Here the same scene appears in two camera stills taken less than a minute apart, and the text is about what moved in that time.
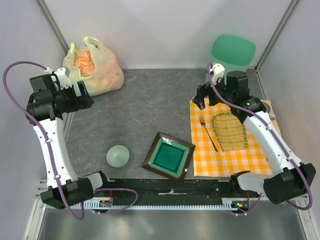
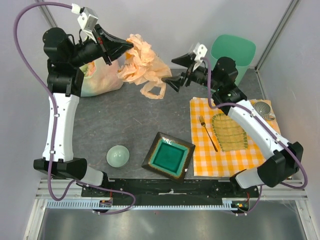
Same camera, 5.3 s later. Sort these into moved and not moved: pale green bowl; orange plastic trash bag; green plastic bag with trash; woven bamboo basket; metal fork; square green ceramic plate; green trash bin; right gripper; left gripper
Moved: left gripper; right gripper; orange plastic trash bag
Not moved: pale green bowl; green trash bin; woven bamboo basket; square green ceramic plate; green plastic bag with trash; metal fork
